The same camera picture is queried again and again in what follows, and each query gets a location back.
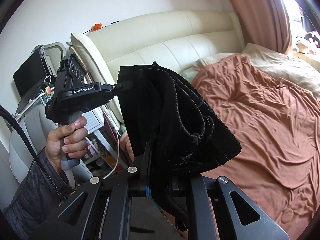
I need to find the black mesh t-shirt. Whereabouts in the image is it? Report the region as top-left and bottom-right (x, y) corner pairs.
(118, 63), (242, 230)

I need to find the left forearm dark sleeve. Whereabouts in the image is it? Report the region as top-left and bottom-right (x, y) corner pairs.
(1, 163), (61, 239)

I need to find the person's left hand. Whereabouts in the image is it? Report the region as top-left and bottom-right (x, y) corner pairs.
(45, 116), (88, 174)

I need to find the black laptop on stand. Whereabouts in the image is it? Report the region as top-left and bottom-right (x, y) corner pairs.
(13, 46), (50, 98)

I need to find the white bedside chair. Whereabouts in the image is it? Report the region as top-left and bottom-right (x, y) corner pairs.
(8, 42), (75, 181)

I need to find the orange toy on headboard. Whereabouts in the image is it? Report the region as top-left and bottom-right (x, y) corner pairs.
(84, 23), (102, 34)

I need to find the cream padded headboard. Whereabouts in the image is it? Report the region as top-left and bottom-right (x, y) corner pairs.
(68, 10), (245, 84)

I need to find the terracotta bed blanket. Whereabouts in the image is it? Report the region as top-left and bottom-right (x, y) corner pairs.
(192, 54), (319, 239)

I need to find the pink curtain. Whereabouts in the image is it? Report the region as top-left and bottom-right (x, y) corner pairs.
(229, 0), (292, 54)

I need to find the cream bed sheet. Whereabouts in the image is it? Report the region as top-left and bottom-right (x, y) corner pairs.
(179, 42), (320, 93)

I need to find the patterned pillow by window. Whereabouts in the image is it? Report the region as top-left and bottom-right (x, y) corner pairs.
(292, 29), (319, 56)

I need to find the white charging cable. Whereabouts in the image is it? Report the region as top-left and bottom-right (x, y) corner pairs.
(101, 112), (121, 181)

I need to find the thick black cable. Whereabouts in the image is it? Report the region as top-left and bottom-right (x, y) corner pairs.
(0, 104), (68, 202)

